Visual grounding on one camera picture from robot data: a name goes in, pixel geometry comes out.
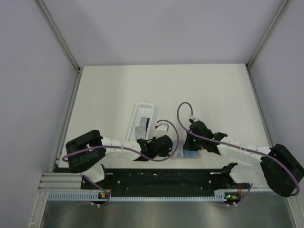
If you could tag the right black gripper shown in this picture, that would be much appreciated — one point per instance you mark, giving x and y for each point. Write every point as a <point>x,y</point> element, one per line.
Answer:
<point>187,145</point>

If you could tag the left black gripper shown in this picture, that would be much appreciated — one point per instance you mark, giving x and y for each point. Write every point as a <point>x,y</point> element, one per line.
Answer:
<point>165,153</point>

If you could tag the beige card holder wallet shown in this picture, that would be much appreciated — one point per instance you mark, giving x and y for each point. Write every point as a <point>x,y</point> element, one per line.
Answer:
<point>188,154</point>

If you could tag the clear plastic card tray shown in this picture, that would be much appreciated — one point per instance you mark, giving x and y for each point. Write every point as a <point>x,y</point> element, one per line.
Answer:
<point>141,110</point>

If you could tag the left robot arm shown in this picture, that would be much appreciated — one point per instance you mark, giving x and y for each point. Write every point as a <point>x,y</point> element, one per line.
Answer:
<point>84,153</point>

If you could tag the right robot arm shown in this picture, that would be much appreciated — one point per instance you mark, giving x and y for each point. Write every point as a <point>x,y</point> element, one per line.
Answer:
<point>274,167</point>

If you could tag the striped card in tray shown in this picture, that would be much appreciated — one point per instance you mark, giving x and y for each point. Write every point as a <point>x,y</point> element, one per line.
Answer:
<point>141,131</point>

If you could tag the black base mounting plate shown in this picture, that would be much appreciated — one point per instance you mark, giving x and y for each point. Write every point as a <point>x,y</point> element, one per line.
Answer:
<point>168,182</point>

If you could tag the left aluminium frame post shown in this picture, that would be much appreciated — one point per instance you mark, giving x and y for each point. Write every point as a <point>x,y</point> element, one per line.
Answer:
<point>57,34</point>

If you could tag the aluminium frame post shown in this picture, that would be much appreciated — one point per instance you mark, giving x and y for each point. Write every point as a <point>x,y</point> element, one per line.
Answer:
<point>57,34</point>
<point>283,6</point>

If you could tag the right aluminium frame post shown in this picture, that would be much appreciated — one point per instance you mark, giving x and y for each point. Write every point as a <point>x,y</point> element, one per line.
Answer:
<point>283,6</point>

